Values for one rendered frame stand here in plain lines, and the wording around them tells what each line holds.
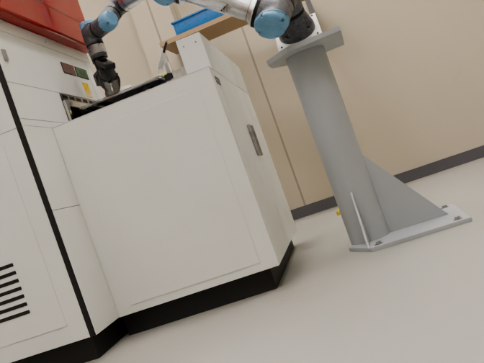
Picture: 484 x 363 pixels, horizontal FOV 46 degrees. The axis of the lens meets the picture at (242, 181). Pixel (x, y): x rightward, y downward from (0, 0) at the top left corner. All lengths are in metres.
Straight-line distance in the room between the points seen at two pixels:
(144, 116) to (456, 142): 2.77
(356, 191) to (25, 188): 1.20
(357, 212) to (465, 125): 2.27
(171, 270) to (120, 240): 0.22
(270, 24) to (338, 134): 0.49
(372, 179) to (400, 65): 2.14
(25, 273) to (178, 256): 0.52
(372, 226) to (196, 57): 0.92
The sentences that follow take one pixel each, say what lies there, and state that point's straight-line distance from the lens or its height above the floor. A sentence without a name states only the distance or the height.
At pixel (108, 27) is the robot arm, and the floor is 1.18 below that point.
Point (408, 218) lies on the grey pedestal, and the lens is 2.33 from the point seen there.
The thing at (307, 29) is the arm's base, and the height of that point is 0.87.
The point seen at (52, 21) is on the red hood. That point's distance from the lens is 2.51.
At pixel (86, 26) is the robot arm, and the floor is 1.24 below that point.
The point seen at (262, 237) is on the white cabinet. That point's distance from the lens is 2.00.
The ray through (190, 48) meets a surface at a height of 0.91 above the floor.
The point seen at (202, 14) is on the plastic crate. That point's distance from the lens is 4.03.
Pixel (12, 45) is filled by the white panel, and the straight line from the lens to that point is 2.23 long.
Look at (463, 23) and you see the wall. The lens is 4.44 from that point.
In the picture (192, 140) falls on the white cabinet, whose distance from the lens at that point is 2.02.
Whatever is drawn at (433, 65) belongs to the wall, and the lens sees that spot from 4.37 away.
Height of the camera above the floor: 0.39
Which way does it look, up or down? level
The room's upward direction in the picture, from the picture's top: 20 degrees counter-clockwise
